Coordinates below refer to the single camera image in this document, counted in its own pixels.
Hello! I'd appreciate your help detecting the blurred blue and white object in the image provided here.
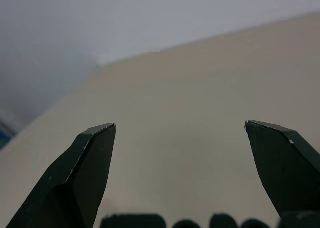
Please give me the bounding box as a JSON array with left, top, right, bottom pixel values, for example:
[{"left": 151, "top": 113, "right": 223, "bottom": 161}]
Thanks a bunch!
[{"left": 0, "top": 108, "right": 25, "bottom": 151}]

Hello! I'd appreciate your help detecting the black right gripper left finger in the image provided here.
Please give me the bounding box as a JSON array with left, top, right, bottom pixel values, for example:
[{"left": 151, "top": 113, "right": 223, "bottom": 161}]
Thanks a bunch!
[{"left": 5, "top": 123, "right": 118, "bottom": 228}]

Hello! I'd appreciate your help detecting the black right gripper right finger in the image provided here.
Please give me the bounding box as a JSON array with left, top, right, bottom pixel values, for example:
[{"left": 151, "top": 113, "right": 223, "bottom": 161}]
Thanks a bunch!
[{"left": 244, "top": 120, "right": 320, "bottom": 220}]

